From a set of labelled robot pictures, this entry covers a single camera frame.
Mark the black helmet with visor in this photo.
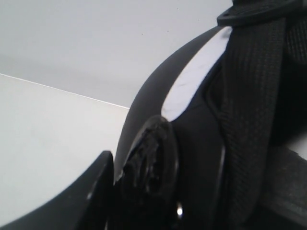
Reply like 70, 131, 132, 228
3, 0, 307, 230

